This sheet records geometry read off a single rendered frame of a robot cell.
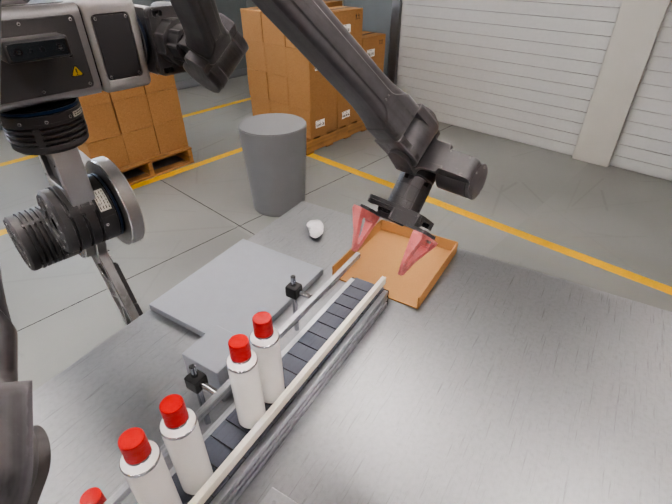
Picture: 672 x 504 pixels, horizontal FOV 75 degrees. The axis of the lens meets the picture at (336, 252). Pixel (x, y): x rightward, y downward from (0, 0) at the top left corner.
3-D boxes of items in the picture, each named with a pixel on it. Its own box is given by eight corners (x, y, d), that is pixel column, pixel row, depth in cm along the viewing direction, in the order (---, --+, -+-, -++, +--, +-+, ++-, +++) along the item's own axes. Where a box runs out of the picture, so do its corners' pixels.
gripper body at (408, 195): (416, 225, 67) (437, 181, 67) (364, 202, 73) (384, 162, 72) (430, 234, 73) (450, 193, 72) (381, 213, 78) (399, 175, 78)
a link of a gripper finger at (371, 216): (367, 259, 71) (392, 206, 70) (334, 242, 74) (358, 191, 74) (384, 266, 76) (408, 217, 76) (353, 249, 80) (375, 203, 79)
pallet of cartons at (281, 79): (308, 156, 408) (302, 17, 342) (249, 135, 452) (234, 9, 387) (384, 123, 482) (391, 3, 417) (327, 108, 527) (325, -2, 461)
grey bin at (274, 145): (276, 227, 305) (268, 141, 269) (236, 205, 331) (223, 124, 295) (322, 203, 332) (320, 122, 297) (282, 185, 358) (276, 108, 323)
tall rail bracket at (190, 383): (224, 442, 83) (210, 386, 74) (197, 424, 87) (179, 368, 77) (236, 429, 86) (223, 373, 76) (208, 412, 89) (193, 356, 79)
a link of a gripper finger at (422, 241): (403, 278, 67) (430, 222, 66) (366, 259, 71) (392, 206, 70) (419, 283, 72) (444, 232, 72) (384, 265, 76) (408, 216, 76)
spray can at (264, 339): (274, 409, 83) (264, 332, 72) (253, 397, 86) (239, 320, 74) (290, 390, 87) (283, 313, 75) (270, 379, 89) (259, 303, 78)
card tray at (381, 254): (417, 309, 114) (419, 297, 111) (332, 277, 125) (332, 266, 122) (456, 252, 134) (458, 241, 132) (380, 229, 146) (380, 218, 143)
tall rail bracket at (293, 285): (313, 342, 104) (310, 288, 95) (288, 330, 107) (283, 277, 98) (320, 333, 107) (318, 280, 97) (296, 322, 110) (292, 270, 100)
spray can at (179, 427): (197, 503, 70) (169, 426, 58) (175, 486, 72) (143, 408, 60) (221, 475, 73) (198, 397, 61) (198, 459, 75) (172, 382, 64)
